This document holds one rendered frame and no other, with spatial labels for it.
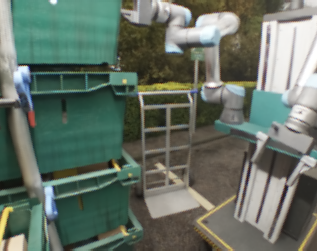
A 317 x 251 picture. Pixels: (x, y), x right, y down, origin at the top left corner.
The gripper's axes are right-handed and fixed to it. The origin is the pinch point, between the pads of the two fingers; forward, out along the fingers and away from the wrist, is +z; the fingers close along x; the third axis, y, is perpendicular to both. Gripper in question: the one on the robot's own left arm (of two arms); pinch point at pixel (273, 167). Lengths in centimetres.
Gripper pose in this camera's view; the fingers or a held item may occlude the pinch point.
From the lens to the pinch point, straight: 66.1
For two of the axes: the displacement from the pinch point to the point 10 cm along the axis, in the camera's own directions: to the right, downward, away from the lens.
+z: -4.1, 8.9, 2.0
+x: 4.4, 3.9, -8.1
